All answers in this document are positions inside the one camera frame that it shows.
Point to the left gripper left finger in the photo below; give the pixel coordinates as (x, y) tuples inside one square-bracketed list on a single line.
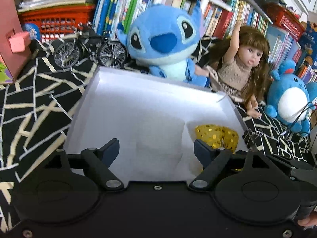
[(96, 163)]

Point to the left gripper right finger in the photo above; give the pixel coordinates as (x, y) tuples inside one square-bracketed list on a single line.
[(213, 162)]

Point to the gold sequin bow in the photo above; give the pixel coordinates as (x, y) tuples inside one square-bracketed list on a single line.
[(218, 136)]

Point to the person's hand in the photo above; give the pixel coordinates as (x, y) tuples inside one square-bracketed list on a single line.
[(311, 220)]

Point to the white cardboard box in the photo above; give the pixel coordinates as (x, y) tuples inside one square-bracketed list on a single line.
[(154, 120)]

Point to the brown hair doll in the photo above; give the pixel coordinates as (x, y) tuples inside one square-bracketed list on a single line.
[(239, 67)]

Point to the blue round plush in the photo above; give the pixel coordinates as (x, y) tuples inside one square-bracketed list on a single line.
[(289, 100)]

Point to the black model bicycle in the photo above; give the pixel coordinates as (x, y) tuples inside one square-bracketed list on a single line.
[(85, 42)]

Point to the blue Stitch plush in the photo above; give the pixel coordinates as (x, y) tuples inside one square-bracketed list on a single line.
[(163, 38)]

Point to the pink wooden house model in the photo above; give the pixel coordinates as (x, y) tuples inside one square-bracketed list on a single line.
[(14, 44)]

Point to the red plastic basket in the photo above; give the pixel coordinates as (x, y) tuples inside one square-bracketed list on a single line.
[(55, 22)]

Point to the row of upright books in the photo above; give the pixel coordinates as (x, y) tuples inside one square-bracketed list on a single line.
[(216, 21)]

